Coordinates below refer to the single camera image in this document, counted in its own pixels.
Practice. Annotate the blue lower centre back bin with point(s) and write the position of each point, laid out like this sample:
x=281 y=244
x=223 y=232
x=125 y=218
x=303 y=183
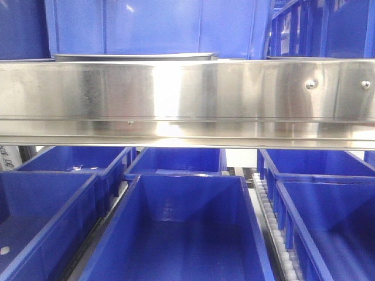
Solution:
x=211 y=161

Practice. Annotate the blue bin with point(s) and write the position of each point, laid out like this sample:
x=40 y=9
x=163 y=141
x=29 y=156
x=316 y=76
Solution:
x=44 y=219
x=317 y=166
x=24 y=30
x=232 y=29
x=182 y=228
x=330 y=227
x=108 y=162
x=211 y=161

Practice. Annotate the blue lower left back bin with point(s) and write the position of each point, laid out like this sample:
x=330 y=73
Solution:
x=108 y=162

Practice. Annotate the blue lower right back bin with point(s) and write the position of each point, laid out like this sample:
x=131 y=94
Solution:
x=317 y=166

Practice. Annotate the blue lower centre front bin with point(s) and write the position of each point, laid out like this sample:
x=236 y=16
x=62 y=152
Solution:
x=182 y=228

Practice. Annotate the stainless steel shelf beam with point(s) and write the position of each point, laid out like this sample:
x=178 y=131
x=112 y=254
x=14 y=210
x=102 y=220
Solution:
x=292 y=103

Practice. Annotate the blue upper centre bin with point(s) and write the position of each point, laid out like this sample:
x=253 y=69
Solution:
x=232 y=29

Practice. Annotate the blue upper right crate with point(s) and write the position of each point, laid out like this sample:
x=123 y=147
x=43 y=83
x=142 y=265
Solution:
x=336 y=29

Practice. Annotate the blue lower right front bin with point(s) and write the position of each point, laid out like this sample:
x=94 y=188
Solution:
x=330 y=227

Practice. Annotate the blue upper left bin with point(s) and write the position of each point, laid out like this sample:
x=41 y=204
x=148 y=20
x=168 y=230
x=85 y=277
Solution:
x=24 y=30

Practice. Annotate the white roller track rail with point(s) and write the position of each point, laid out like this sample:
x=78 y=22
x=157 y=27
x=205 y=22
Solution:
x=286 y=258

